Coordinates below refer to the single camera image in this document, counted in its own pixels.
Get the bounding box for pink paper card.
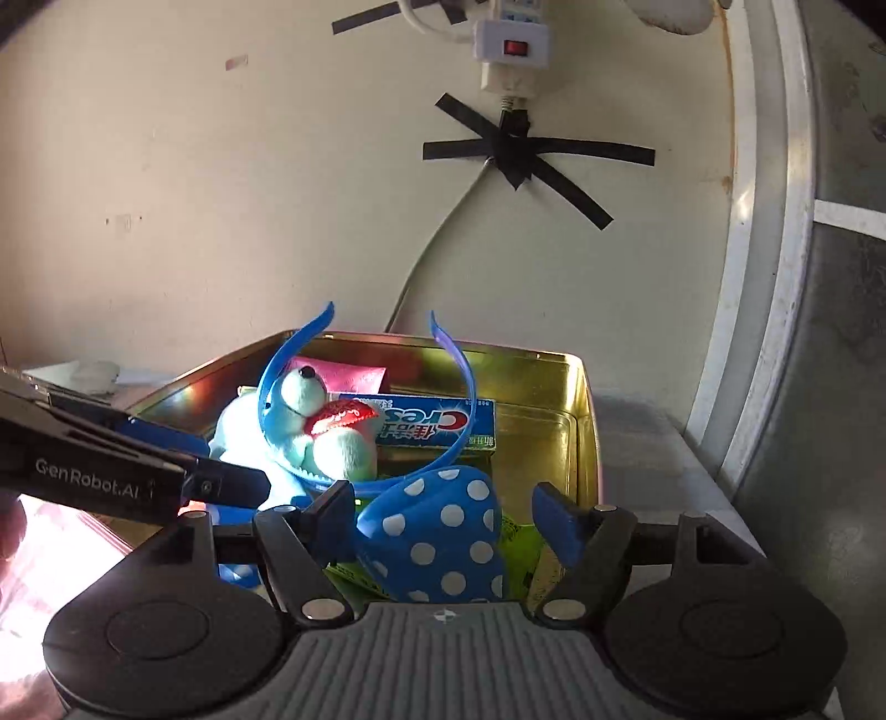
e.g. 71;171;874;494
285;357;389;394

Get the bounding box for black tape cross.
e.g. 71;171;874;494
422;93;656;231

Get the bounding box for green cardboard box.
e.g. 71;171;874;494
326;515;545;601

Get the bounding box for blue Crest toothpaste box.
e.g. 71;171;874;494
338;393;497;451

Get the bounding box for black tape strip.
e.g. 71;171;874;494
332;0;468;34

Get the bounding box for blue polka dot headband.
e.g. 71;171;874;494
258;305;504;603

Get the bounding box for light blue plush bear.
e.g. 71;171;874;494
209;364;382;508

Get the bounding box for striped bed sheet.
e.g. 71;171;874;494
2;393;757;718

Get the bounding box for person's left hand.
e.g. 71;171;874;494
0;489;27;563

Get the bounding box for white power cable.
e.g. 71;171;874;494
383;154;501;333

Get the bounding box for pink gold biscuit tin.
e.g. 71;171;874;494
127;328;602;617

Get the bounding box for white power strip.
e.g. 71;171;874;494
473;0;551;100

